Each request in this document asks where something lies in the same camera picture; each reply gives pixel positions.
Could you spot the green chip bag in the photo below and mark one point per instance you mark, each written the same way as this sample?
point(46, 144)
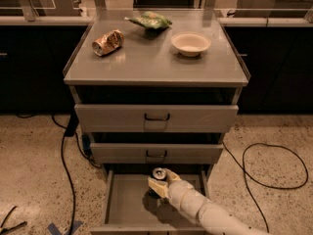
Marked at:
point(151, 20)

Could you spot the blue pepsi can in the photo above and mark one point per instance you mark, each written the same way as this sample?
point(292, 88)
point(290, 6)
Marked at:
point(159, 174)

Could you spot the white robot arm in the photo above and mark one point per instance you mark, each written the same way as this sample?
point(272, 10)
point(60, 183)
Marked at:
point(218, 221)

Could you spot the middle drawer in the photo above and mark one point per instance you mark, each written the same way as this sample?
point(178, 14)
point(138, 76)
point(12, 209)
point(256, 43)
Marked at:
point(123, 153)

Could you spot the top drawer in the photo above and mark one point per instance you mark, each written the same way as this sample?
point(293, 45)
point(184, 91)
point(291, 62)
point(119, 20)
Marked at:
point(156, 118)

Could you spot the white bowl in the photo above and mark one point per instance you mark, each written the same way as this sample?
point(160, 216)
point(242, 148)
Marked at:
point(190, 44)

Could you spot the crushed gold can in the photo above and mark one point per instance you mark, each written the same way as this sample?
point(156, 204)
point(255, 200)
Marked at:
point(108, 42)

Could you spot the open bottom drawer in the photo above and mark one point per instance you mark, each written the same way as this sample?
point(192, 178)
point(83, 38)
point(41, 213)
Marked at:
point(130, 210)

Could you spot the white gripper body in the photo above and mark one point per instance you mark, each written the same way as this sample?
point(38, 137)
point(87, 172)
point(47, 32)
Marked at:
point(177, 190)

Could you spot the grey drawer cabinet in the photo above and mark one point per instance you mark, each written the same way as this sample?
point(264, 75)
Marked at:
point(148, 70)

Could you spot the blue tape cross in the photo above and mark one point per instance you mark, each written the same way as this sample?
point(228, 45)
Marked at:
point(55, 230)

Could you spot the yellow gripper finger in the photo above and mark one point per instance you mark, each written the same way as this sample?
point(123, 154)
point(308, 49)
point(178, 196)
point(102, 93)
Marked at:
point(171, 176)
point(159, 186)

